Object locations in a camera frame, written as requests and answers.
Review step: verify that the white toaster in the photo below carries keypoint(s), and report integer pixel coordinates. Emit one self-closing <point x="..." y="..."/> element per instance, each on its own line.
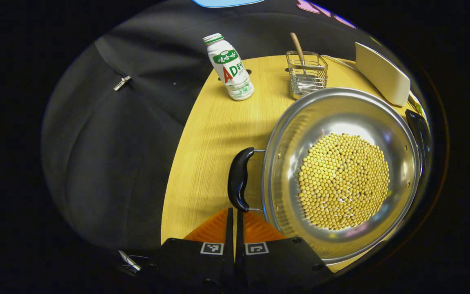
<point x="382" y="73"/>

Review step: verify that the silver metal clip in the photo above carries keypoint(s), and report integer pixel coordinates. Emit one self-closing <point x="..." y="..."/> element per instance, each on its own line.
<point x="121" y="83"/>
<point x="129" y="261"/>

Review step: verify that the pile of yellow soybeans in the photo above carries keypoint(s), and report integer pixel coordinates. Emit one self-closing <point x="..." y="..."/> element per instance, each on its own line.
<point x="343" y="181"/>

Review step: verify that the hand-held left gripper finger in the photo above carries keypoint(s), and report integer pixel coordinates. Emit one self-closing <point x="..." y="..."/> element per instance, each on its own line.
<point x="230" y="232"/>
<point x="240" y="232"/>

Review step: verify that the white green drink bottle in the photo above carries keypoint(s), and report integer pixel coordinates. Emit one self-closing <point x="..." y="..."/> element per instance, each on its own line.
<point x="231" y="69"/>

